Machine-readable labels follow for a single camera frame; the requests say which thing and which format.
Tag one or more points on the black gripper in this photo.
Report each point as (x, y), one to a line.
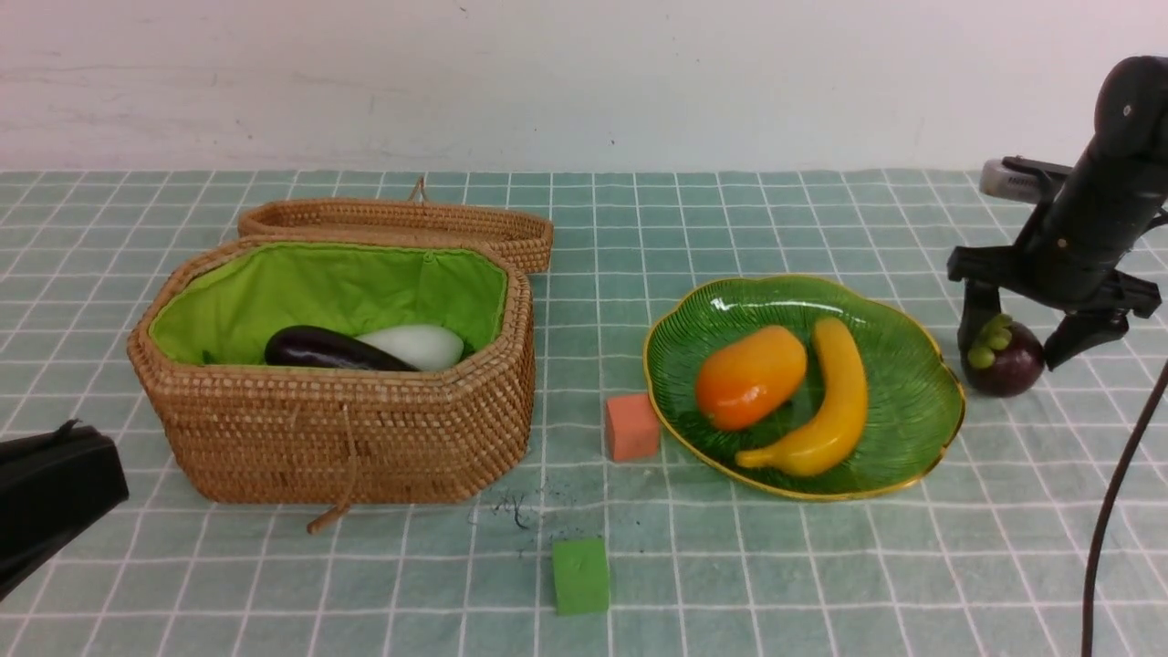
(1066, 257)

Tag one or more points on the dark purple toy mangosteen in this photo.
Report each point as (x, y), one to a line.
(1005, 358)

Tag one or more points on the yellow toy banana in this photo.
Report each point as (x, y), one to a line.
(832, 434)

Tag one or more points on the orange yellow toy mango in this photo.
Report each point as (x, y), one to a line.
(740, 384)

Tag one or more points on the white toy radish green leaves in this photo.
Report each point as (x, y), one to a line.
(427, 347)

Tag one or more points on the purple toy eggplant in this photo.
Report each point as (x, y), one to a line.
(314, 347)

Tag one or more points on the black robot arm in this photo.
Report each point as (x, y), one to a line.
(1130, 116)

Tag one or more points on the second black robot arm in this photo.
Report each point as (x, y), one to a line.
(54, 486)

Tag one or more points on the green leaf-shaped glass plate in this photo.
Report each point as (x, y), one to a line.
(916, 404)

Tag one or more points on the teal checkered tablecloth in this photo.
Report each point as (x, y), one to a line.
(984, 558)

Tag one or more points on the orange foam cube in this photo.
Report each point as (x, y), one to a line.
(632, 429)

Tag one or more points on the woven wicker basket lid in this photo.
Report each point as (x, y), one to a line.
(524, 239)

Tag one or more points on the green foam cube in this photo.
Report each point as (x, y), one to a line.
(581, 575)

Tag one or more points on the woven wicker basket green lining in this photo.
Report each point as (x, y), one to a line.
(245, 432)

